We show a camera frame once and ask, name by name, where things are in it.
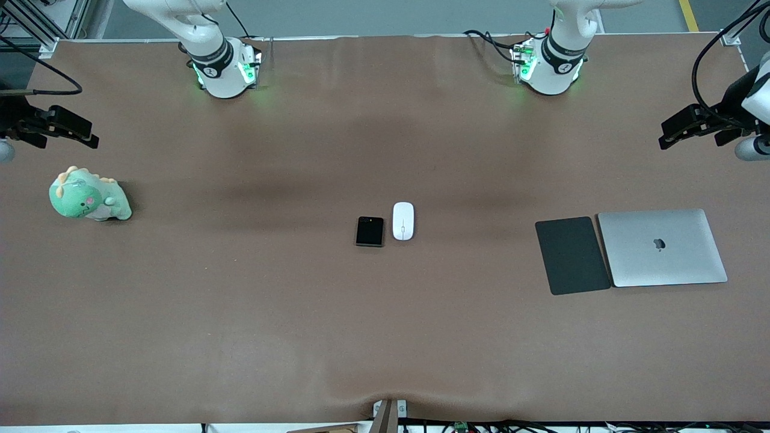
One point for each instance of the black mouse pad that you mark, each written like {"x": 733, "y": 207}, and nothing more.
{"x": 571, "y": 255}

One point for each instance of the aluminium frame profiles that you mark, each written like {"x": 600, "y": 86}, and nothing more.
{"x": 75, "y": 15}

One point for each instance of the small green connector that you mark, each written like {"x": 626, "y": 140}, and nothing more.
{"x": 461, "y": 427}

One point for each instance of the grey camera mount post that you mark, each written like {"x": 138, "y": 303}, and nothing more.
{"x": 385, "y": 418}

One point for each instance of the black flip phone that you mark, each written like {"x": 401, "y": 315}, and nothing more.
{"x": 369, "y": 231}

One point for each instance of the white table corner bracket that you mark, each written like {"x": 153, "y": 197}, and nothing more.
{"x": 731, "y": 38}
{"x": 48, "y": 48}

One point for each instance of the brown table cover sheet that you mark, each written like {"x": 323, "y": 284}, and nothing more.
{"x": 385, "y": 331}

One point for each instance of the white computer mouse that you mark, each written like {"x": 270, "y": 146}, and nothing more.
{"x": 403, "y": 219}

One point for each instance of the silver closed laptop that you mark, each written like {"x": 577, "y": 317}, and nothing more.
{"x": 662, "y": 264}

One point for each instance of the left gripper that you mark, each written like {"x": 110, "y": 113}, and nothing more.
{"x": 729, "y": 101}

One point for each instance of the green dinosaur plush toy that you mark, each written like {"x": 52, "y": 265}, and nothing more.
{"x": 81, "y": 198}

